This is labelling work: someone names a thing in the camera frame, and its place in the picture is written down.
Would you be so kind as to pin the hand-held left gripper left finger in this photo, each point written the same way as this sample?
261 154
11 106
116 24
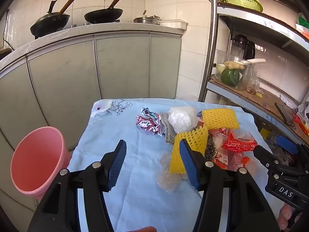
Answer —
118 160

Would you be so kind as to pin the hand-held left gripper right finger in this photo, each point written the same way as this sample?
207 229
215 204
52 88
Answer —
189 165

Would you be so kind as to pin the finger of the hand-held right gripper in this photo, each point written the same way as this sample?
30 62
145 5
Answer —
263 156
286 144

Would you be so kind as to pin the steel wool scrubber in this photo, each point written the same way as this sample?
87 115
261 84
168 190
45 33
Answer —
210 147

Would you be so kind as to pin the pink plastic bucket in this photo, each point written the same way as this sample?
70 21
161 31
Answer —
36 159

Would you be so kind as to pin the person's right hand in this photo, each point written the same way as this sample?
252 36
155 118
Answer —
284 216

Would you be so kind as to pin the small orange scrap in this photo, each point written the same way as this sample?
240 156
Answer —
245 160

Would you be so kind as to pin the red orange tool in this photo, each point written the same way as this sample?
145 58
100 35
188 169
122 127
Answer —
300 123

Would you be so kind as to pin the clear crumpled plastic bag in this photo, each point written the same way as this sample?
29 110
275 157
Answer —
169 181

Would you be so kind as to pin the yellow foam fruit net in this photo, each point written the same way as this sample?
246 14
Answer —
219 118
195 135

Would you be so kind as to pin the black smartphone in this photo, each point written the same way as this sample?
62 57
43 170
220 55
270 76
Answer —
283 113

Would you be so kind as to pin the pink red printed bag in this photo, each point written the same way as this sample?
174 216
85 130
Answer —
224 158

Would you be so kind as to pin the grey scouring cloth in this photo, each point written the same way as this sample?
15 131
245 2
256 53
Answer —
169 135

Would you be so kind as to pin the light blue floral tablecloth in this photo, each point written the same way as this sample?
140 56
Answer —
135 198

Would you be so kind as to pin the white plastic bag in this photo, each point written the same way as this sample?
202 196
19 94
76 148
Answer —
181 119

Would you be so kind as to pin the crumpled foil snack wrapper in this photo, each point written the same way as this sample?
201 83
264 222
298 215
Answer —
147 123

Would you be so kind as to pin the brown cardboard sheet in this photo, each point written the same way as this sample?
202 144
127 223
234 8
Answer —
265 101

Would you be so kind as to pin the clear bag of brown food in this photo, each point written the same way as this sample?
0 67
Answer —
253 87

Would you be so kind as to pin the clear plastic container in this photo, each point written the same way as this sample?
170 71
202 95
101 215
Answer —
246 77

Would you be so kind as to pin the green bell pepper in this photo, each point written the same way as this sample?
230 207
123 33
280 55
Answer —
230 77

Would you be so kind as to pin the white radish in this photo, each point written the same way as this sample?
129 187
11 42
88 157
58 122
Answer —
256 61

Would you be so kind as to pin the ginger root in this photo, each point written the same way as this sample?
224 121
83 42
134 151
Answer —
234 65

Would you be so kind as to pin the grey kitchen cabinet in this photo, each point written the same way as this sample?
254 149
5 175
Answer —
60 77

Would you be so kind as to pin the metal storage rack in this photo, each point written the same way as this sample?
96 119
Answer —
212 29

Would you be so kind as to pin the white rectangular container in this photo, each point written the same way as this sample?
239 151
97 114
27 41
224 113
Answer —
173 24

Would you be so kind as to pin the steel pot with lid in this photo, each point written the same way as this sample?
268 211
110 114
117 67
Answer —
144 20

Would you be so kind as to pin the green plastic basket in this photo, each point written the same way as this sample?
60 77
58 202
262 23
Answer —
241 1

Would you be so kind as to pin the black wok with spatula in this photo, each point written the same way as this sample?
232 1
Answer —
48 25

